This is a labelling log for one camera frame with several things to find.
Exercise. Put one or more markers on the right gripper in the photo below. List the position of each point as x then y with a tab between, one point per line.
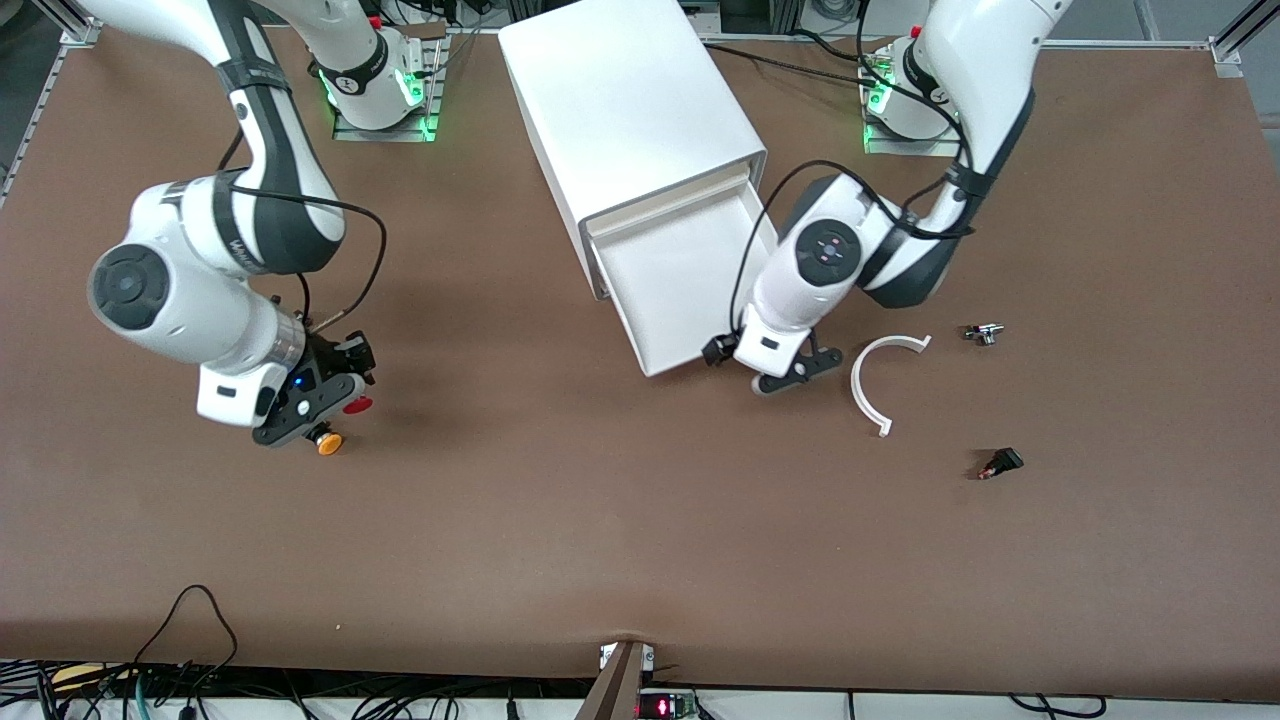
327	355

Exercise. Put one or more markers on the white curved plastic piece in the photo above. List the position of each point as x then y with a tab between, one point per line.
858	385

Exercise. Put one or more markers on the red mushroom push button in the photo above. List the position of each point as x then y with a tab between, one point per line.
358	405

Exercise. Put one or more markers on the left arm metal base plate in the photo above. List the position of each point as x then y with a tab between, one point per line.
880	145

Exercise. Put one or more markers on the white plastic drawer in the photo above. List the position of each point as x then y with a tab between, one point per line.
660	290

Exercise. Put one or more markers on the small device with red display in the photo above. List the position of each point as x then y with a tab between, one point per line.
665	708

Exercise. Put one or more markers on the brown camera post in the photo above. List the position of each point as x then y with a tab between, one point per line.
615	690

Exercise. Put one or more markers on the small silver metal switch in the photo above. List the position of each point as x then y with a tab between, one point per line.
985	333

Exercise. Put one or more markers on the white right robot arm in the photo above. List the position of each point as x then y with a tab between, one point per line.
180	300

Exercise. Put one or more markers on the small black switch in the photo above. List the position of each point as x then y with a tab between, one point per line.
1005	460

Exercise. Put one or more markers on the aluminium frame profile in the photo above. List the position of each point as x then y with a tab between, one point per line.
75	25
1228	50

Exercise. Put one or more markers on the white drawer cabinet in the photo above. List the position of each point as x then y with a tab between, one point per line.
620	90

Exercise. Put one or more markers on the orange mushroom push button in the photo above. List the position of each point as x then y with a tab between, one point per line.
330	442

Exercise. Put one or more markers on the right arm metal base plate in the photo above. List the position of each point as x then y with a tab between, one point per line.
385	134

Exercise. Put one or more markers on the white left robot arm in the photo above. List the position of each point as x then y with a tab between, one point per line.
830	250

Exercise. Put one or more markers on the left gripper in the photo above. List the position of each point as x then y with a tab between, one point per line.
716	350

